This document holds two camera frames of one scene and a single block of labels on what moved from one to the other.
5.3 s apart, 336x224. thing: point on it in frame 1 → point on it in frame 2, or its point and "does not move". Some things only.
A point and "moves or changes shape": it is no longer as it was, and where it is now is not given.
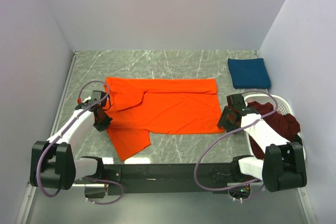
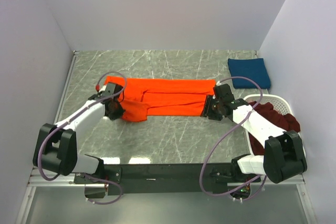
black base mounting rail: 143,178 does not move
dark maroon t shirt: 286,126 does not move
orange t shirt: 140,106 moves or changes shape
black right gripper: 222,121 → 207,110
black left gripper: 104,125 → 118,114
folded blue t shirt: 249,73 does not move
